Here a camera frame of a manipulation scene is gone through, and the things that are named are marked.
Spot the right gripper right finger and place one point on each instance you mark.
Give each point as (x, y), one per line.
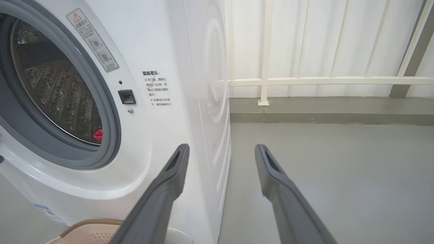
(291, 213)

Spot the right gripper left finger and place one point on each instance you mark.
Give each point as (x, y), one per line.
(156, 210)

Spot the red cloth garment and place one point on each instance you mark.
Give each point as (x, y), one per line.
(98, 135)

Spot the cream perforated laundry basket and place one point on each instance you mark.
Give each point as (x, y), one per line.
(88, 234)

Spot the grey rubber door gasket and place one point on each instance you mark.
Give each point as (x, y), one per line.
(108, 135)

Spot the black door lock latch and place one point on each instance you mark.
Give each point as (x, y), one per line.
(127, 97)

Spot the white front-load washing machine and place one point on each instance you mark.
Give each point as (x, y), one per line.
(159, 40)

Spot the round white filter cover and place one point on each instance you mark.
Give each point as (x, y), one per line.
(181, 237)

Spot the blue energy label sticker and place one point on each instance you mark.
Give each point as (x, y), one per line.
(49, 213)

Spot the printed text notice label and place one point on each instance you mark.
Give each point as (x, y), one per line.
(157, 89)

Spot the stainless steel washer drum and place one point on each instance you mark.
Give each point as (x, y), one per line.
(57, 88)

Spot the white metal railing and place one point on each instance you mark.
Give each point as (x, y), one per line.
(265, 51)

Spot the grey warning sticker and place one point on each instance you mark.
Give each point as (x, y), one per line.
(93, 40)

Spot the grey metal post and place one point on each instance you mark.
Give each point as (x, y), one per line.
(407, 67)

